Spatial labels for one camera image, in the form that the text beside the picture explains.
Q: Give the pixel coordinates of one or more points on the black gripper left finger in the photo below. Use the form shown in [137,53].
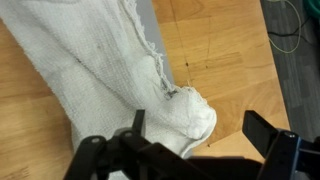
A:
[100,156]

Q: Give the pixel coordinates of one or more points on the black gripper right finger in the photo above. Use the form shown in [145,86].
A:
[283,153]

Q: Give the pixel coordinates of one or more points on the white cloth towel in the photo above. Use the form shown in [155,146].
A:
[100,66]

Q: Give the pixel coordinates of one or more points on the teal green object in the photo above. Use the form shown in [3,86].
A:
[313,6]

